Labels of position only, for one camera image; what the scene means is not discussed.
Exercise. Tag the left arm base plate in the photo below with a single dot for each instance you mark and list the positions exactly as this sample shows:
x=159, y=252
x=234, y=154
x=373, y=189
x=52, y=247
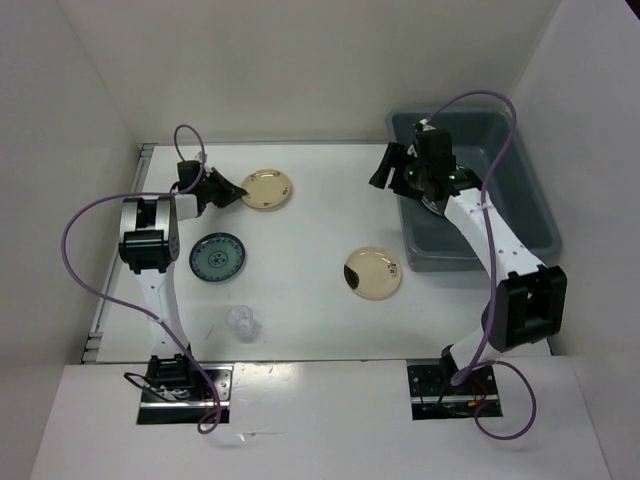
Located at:
x=184, y=405

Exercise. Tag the beige dish with dark spot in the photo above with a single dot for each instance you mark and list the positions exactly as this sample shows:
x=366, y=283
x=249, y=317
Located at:
x=373, y=272

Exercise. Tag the beige dish with flowers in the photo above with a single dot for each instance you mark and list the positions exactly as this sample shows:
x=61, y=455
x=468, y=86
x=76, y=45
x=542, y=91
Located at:
x=266, y=189

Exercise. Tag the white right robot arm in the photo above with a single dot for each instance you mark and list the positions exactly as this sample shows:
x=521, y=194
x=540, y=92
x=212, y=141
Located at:
x=527, y=297

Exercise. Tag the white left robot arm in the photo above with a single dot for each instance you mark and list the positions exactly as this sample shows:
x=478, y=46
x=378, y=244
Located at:
x=149, y=244

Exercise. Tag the clear plastic cup on table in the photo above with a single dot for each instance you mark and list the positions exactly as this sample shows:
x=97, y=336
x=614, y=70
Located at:
x=240, y=320

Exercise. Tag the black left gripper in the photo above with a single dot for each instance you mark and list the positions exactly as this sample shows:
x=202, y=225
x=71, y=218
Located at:
x=229, y=191

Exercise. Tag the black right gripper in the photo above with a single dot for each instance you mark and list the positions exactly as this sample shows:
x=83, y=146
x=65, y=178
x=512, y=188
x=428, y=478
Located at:
x=397, y=158

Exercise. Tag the blue floral green dish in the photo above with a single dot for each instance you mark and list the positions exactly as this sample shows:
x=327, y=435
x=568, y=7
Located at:
x=217, y=257

